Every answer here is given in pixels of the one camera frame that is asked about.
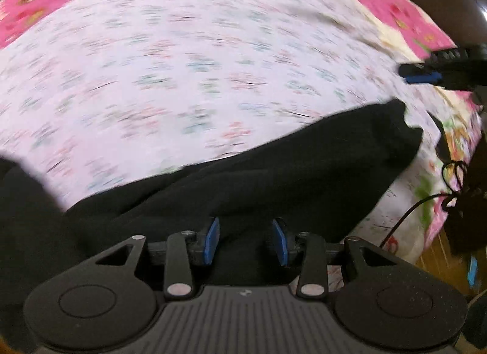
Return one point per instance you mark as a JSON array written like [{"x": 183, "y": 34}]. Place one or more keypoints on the small blue object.
[{"x": 473, "y": 272}]

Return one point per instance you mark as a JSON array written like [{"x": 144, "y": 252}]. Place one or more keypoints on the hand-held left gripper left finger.
[{"x": 211, "y": 243}]

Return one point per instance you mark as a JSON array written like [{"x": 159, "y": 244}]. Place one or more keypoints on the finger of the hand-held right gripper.
[{"x": 420, "y": 74}]

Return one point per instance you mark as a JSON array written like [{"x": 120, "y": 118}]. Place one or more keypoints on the white floral bedsheet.
[{"x": 182, "y": 72}]

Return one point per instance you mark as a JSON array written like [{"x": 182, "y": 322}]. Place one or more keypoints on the black pants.
[{"x": 236, "y": 190}]

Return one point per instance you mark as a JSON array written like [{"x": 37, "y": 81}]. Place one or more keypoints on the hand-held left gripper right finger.
[{"x": 280, "y": 243}]

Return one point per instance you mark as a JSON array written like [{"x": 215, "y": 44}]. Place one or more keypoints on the pink and cream floral blanket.
[{"x": 384, "y": 4}]

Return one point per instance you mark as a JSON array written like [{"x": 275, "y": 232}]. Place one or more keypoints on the dark object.
[{"x": 470, "y": 221}]

